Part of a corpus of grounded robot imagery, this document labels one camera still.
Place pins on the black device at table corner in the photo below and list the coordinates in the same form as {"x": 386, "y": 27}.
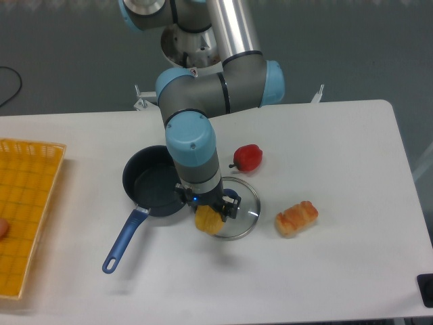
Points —
{"x": 425, "y": 283}

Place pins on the glass lid with blue knob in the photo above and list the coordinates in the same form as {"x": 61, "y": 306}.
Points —
{"x": 248, "y": 210}

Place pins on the pink object in basket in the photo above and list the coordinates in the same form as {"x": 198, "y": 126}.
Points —
{"x": 4, "y": 227}

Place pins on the dark blue pot with handle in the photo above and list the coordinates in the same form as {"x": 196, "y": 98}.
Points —
{"x": 149, "y": 179}

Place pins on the yellow bell pepper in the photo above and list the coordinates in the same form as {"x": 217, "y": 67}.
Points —
{"x": 208, "y": 220}

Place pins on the red bell pepper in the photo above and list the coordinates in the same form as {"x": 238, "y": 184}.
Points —
{"x": 247, "y": 158}

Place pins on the yellow wicker basket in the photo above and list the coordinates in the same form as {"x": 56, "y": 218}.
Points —
{"x": 29, "y": 171}

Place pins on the orange shrimp sushi piece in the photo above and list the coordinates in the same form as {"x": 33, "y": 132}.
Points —
{"x": 296, "y": 218}

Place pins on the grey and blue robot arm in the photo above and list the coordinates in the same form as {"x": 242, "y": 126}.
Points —
{"x": 188, "y": 99}

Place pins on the white bracket behind table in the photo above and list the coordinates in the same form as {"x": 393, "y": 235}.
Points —
{"x": 317, "y": 97}

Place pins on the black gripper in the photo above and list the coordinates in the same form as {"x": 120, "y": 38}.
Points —
{"x": 227, "y": 204}

